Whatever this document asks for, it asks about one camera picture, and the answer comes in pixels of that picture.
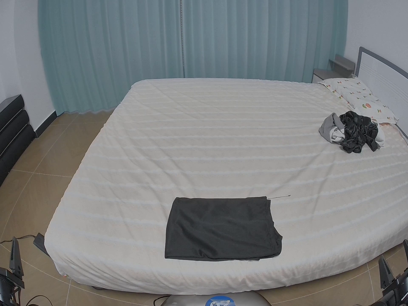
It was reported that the bed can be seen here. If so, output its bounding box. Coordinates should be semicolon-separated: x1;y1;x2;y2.
44;47;408;296

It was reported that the black T-shirt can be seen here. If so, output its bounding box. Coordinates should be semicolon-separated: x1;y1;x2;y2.
165;195;291;262

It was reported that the black power adapter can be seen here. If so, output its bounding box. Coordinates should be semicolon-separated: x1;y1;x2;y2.
33;233;49;257

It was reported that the blue-green curtain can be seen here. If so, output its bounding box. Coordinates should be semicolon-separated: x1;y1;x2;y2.
38;0;349;114

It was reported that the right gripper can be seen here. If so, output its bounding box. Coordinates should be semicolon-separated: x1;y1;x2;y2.
376;239;408;306

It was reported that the black chest of drawers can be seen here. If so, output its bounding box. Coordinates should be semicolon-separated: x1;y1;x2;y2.
0;95;36;186

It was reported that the pile of clothes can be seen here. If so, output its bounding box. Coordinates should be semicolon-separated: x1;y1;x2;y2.
319;111;385;154

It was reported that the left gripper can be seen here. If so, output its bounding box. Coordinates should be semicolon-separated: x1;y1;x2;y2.
0;237;25;291

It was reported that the white printed pillow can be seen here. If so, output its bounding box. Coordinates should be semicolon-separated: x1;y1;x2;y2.
318;77;400;123

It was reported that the grey bedside table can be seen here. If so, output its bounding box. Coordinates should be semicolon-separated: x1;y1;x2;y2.
313;54;355;84

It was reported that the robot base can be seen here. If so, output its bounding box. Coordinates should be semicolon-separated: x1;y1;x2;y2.
159;293;266;306

